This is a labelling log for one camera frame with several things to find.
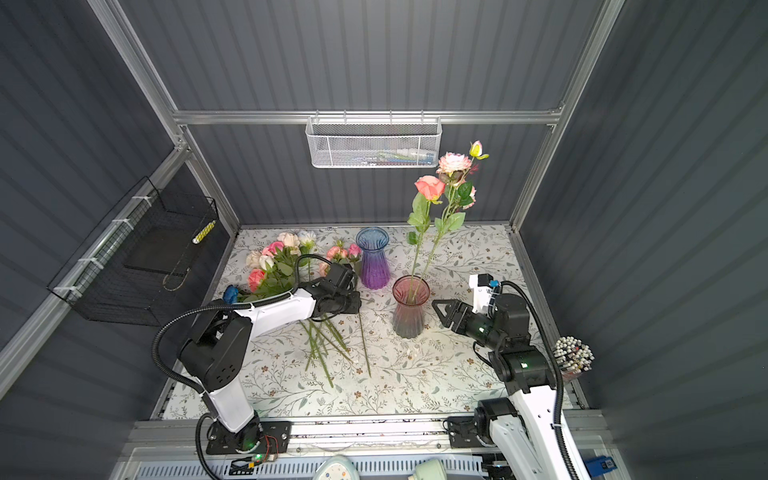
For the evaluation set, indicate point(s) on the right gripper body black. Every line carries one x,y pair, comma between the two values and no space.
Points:
480,328

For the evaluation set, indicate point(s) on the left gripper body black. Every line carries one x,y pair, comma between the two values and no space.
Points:
347,303

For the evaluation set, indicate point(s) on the pink grey glass vase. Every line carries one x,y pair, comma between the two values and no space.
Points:
409,316

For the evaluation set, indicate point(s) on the salmon pink rose stem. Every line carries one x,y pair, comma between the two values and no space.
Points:
430,190

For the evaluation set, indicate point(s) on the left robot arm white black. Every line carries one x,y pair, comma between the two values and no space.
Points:
219,338

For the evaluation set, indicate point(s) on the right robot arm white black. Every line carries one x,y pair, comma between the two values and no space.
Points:
528,426

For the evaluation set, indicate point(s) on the blue purple glass vase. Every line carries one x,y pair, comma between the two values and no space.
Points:
375,272

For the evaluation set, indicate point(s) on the bunch of artificial flowers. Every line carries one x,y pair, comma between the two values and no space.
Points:
291,262

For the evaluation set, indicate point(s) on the bundle of white-tipped sticks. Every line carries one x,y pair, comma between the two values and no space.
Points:
573,357

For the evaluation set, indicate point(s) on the floral patterned table mat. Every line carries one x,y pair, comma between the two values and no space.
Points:
383,373

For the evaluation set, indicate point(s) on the yellow green marker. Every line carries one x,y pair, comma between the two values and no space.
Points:
203,232

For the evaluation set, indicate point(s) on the markers in white basket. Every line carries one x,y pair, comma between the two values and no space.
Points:
409,157

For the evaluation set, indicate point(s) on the blue device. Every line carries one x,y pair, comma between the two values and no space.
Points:
600,466

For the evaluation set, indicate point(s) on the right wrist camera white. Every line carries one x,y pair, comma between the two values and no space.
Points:
484,287

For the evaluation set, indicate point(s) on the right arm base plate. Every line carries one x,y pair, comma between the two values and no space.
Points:
463,433

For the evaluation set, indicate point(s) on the white vented rail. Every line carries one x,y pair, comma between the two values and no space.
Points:
368,467

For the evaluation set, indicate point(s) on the white wire mesh basket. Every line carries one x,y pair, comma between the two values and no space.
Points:
333,145

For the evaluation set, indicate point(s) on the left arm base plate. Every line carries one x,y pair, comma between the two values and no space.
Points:
256,438

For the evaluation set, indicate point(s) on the black wire basket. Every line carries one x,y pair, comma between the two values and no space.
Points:
140,267

